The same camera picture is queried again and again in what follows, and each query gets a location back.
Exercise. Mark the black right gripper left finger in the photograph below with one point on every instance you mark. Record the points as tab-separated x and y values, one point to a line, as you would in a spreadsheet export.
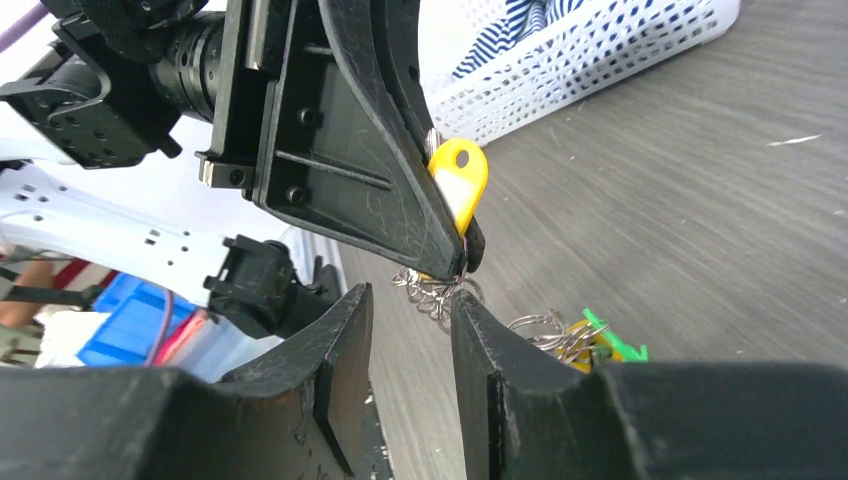
300	411

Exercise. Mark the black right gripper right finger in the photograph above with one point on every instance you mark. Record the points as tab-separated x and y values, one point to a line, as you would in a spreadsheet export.
524	415

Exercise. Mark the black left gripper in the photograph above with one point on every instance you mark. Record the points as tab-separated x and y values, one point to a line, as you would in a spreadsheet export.
319	116

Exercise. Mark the yellow key tag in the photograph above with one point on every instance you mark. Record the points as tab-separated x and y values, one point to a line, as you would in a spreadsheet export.
460	171

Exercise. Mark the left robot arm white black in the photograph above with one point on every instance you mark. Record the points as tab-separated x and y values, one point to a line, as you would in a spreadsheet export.
120	75

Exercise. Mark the green key tag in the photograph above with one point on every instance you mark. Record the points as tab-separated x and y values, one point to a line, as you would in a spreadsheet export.
621	350

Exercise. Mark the white perforated plastic basket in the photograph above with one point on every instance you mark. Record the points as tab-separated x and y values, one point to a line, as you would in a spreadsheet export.
592	48

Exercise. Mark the blue white striped cloth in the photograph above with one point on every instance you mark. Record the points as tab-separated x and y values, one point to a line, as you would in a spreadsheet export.
521	19

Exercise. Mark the blue storage bin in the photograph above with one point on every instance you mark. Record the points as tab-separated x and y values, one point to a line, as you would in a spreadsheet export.
134	310

